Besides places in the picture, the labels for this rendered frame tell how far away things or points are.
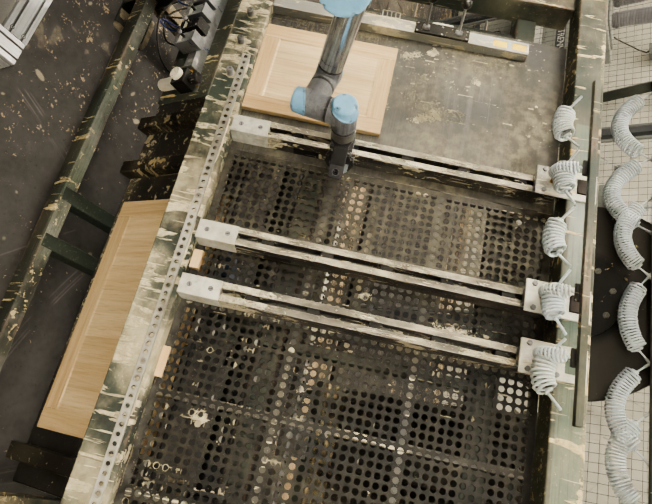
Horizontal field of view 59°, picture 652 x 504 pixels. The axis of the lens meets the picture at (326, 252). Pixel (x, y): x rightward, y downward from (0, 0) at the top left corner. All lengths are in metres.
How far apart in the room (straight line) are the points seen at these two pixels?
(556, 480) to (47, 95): 2.27
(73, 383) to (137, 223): 0.63
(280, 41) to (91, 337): 1.28
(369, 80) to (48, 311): 1.56
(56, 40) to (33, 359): 1.30
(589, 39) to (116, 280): 1.92
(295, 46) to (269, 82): 0.18
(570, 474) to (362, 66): 1.46
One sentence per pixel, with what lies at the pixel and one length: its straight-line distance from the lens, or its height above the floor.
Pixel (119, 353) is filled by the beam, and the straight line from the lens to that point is 1.75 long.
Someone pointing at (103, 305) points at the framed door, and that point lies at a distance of 2.28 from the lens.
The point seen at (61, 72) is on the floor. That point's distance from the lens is 2.71.
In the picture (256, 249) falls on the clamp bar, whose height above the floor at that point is 1.09.
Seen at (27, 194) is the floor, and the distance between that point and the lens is 2.54.
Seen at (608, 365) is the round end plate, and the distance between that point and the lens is 2.33.
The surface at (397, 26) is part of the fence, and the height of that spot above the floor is 1.30.
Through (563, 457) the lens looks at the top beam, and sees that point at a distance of 1.72.
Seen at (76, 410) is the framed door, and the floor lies 0.42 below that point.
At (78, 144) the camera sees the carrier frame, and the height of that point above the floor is 0.15.
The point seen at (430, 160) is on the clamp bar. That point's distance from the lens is 1.91.
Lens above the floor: 2.16
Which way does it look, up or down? 31 degrees down
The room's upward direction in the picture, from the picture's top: 90 degrees clockwise
